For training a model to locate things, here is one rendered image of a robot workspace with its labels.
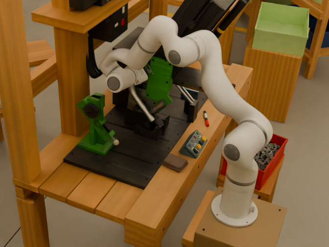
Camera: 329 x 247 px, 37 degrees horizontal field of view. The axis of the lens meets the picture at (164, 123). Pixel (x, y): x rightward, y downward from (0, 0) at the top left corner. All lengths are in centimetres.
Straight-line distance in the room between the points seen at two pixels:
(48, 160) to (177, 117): 71
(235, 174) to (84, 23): 84
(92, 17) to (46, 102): 236
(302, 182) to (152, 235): 194
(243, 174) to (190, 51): 50
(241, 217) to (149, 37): 79
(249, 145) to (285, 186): 196
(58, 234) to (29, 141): 120
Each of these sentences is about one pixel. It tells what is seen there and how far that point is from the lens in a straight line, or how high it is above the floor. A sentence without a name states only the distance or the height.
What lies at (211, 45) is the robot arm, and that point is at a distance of 182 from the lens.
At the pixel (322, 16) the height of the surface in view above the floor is 67.
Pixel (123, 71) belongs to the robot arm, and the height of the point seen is 132.
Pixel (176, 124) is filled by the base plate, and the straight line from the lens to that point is 254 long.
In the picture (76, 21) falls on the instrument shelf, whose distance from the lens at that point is 204.
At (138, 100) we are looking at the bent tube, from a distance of 240.
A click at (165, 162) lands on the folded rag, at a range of 225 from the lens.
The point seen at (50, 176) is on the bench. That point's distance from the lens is 226.
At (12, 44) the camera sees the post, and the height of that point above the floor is 155.
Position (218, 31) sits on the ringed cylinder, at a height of 139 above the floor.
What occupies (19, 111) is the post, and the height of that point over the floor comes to 127.
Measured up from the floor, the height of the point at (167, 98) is 110.
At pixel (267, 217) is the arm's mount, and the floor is 93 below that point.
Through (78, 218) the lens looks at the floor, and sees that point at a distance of 328.
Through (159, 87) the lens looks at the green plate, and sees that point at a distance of 237.
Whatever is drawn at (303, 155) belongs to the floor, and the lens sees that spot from 401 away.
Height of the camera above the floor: 237
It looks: 35 degrees down
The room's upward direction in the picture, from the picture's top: 4 degrees clockwise
